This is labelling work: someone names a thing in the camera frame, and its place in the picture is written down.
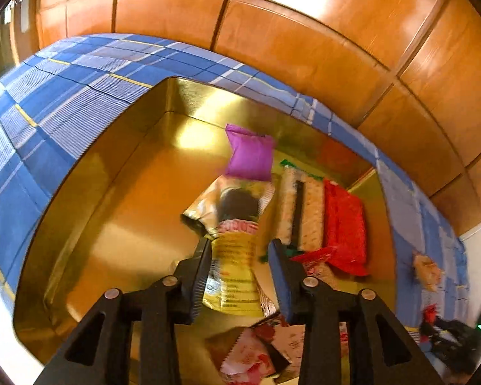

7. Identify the purple snack packet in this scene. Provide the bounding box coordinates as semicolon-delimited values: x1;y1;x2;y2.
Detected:
224;124;275;181

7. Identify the yellow snack packet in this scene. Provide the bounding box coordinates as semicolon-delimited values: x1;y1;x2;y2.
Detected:
182;178;276;317

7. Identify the cracker packet with green ends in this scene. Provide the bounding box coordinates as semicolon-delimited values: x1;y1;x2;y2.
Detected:
260;159;326;264

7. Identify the blue plaid bed sheet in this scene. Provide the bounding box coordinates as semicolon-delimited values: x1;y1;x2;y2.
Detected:
0;33;472;372

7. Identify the gold tin box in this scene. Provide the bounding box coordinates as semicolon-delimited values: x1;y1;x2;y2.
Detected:
13;76;398;385

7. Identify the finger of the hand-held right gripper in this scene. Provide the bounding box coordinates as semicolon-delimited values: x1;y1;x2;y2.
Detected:
419;316;450;348

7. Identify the red white snack packet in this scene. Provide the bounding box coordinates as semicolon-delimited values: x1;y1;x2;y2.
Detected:
292;248;339;289

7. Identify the large red snack packet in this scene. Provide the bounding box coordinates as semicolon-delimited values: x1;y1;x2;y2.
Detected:
291;179;370;277

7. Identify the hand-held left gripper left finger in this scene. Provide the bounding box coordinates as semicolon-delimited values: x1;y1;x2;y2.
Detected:
34;236;213;385

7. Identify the wooden panelled headboard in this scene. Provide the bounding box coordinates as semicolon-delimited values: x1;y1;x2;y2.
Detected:
8;0;481;236

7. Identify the pale printed snack packet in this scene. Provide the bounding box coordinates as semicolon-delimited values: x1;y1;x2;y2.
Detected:
252;313;350;384

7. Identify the brown snack packet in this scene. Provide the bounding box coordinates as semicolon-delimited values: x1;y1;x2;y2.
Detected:
412;252;444;293

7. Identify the pink red snack packet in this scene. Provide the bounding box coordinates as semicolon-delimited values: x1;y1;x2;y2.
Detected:
220;325;290;381

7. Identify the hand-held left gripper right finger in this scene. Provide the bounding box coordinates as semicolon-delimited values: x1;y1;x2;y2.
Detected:
268;238;444;385

